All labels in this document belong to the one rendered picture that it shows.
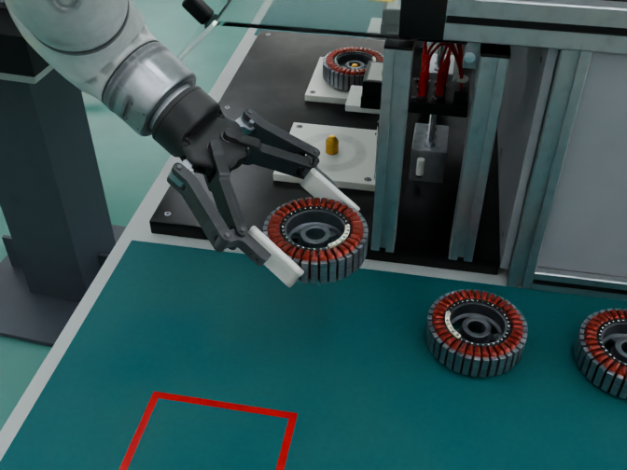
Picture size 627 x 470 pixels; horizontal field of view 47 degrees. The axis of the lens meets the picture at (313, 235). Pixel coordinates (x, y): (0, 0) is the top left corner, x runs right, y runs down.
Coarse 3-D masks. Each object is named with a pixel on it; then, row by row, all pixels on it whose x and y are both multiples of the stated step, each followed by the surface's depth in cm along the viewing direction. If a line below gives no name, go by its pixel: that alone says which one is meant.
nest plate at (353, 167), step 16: (304, 128) 115; (320, 128) 115; (336, 128) 115; (352, 128) 115; (320, 144) 112; (352, 144) 112; (368, 144) 112; (320, 160) 108; (336, 160) 108; (352, 160) 108; (368, 160) 108; (288, 176) 105; (336, 176) 105; (352, 176) 105; (368, 176) 105
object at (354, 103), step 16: (368, 64) 102; (368, 80) 98; (416, 80) 103; (432, 80) 103; (352, 96) 103; (368, 96) 100; (416, 96) 100; (432, 96) 100; (448, 96) 100; (368, 112) 101; (416, 112) 99; (432, 112) 99; (448, 112) 98; (464, 112) 98; (432, 128) 101; (432, 144) 103
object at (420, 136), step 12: (420, 132) 106; (444, 132) 106; (420, 144) 104; (444, 144) 104; (420, 156) 103; (432, 156) 103; (444, 156) 102; (432, 168) 104; (444, 168) 104; (420, 180) 106; (432, 180) 105
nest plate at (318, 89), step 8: (320, 64) 132; (320, 72) 130; (312, 80) 128; (320, 80) 128; (312, 88) 126; (320, 88) 126; (328, 88) 126; (336, 88) 126; (312, 96) 124; (320, 96) 123; (328, 96) 123; (336, 96) 123; (344, 96) 123
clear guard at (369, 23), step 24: (240, 0) 82; (264, 0) 82; (288, 0) 82; (312, 0) 82; (336, 0) 82; (360, 0) 82; (216, 24) 78; (240, 24) 78; (264, 24) 77; (288, 24) 77; (312, 24) 77; (336, 24) 77; (360, 24) 77; (384, 24) 77; (192, 48) 81
